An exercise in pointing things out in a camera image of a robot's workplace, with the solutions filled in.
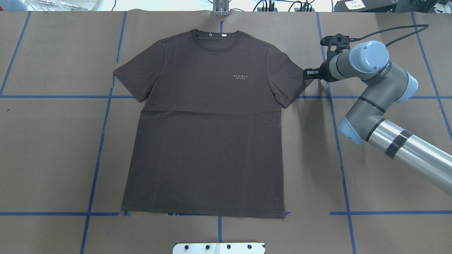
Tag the aluminium frame post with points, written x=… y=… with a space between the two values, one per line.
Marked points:
x=221 y=8

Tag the grey box with label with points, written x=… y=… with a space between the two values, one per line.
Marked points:
x=368 y=6

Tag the dark brown t-shirt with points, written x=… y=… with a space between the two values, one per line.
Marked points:
x=208 y=138

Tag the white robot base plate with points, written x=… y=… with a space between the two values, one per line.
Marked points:
x=220 y=248

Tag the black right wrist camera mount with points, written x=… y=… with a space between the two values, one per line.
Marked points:
x=335 y=44

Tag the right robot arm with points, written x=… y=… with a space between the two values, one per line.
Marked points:
x=387 y=83

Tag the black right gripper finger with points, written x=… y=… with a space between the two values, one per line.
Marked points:
x=310 y=73

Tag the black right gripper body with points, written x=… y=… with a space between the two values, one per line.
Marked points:
x=323 y=71

